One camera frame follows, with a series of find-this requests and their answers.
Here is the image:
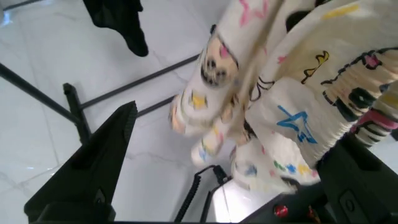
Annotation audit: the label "black t-shirt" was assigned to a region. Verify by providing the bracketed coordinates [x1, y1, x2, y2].
[82, 0, 149, 57]

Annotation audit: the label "black cable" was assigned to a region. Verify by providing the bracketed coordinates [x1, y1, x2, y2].
[174, 164, 233, 223]

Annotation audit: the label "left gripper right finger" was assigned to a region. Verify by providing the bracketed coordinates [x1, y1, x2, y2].
[317, 133, 398, 223]

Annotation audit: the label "cream printed garment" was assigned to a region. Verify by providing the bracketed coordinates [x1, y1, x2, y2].
[169, 0, 398, 194]

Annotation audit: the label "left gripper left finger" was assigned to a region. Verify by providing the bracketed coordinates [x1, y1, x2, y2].
[24, 100, 138, 223]

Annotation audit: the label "black clothes rack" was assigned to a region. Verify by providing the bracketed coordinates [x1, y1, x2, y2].
[0, 54, 200, 146]

